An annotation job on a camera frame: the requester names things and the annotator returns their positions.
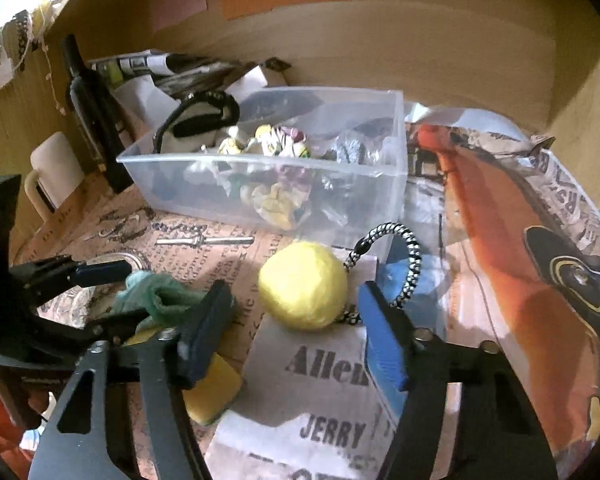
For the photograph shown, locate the black strap in bin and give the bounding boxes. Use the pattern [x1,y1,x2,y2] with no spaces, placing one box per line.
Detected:
[152,91,242,153]

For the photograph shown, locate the crumpled silver wrapper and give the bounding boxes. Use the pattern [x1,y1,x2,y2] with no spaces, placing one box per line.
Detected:
[325,130,382,167]

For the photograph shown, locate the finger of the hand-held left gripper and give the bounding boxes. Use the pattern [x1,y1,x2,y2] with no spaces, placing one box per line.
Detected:
[45,307,153,347]
[10,255,134,306]

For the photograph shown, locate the cream mug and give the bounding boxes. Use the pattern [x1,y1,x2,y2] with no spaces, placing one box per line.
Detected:
[24,131,87,221]

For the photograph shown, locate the round glass lid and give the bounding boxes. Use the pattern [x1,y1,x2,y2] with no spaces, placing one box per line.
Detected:
[45,247,154,312]

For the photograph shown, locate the clear plastic box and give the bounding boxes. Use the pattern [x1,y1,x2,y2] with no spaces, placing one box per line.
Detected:
[116,87,407,232]

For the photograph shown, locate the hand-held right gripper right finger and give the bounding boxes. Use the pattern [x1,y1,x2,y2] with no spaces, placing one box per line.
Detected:
[357,281,561,480]

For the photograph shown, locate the newspaper print tablecloth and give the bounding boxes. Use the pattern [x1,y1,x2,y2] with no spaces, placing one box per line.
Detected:
[10,105,600,480]

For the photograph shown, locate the green cloth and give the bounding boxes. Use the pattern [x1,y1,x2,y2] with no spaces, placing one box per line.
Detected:
[112,270,208,335]

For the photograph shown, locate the orange cloth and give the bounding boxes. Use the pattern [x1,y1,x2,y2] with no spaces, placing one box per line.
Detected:
[0,374,48,463]

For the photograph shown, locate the pile of papers and tubes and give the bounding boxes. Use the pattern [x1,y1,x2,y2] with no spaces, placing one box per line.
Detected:
[87,50,292,97]

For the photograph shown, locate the yellow sponge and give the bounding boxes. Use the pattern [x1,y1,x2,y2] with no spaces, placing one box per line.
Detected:
[182,352,244,426]

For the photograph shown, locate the colourful soft toys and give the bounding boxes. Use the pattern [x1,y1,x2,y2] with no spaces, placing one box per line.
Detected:
[217,122,315,231]

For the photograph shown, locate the hanging string of trinkets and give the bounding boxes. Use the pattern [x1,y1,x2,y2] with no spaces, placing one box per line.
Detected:
[0,0,67,92]

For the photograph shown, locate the black white braided cord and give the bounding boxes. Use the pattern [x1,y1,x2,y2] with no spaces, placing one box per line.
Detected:
[377,252,452,317]

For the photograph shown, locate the yellow ball with rope loop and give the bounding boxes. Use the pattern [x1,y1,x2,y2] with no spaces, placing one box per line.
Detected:
[257,222,423,332]

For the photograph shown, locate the dark glass bottle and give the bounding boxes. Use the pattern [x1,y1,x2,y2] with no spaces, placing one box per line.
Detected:
[60,34,134,195]

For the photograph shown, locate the metal rod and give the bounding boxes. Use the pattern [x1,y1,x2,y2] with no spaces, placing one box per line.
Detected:
[155,234,255,249]

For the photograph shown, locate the pink paper note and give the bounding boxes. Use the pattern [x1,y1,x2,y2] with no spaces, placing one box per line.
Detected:
[147,0,209,35]

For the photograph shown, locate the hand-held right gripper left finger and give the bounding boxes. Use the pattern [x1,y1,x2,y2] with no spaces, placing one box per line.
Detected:
[27,280,237,480]

